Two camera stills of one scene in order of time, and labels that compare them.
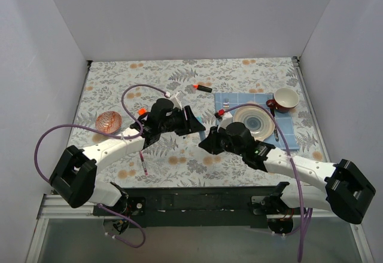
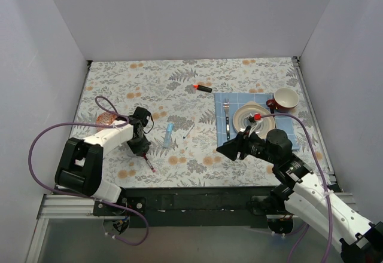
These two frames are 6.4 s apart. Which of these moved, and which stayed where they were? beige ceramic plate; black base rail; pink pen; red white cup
Moved: pink pen
Stayed: black base rail; beige ceramic plate; red white cup
